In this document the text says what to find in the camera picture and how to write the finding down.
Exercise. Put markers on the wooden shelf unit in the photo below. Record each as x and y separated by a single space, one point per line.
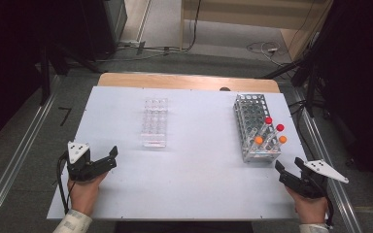
239 13

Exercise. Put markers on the metal floor rail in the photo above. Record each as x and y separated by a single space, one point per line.
16 152
317 136

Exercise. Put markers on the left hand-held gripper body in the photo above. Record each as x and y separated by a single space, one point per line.
77 170

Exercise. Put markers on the person's left hand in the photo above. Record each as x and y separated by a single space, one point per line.
84 195

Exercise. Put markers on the black cabinet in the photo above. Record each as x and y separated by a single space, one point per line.
94 29

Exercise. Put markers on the black metal stand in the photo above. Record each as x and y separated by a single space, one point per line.
44 77
311 90

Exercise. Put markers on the wooden table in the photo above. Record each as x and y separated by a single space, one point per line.
175 81

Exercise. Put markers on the red-capped test tube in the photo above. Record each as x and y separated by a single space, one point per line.
280 127
268 120

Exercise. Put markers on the black floor tape mark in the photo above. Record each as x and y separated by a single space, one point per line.
65 117

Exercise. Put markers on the person's right hand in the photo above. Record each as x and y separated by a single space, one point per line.
311 208

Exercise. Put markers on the metal tube rack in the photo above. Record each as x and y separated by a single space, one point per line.
251 113

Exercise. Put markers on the orange-capped test tube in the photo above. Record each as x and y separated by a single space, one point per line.
282 139
258 140

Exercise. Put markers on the dark round table grommet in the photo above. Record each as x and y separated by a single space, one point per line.
225 89

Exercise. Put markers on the clear plastic tube rack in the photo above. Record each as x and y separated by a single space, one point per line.
155 124

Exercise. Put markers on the white table board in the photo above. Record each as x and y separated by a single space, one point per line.
191 181

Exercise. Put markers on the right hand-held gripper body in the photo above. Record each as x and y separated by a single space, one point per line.
314 186

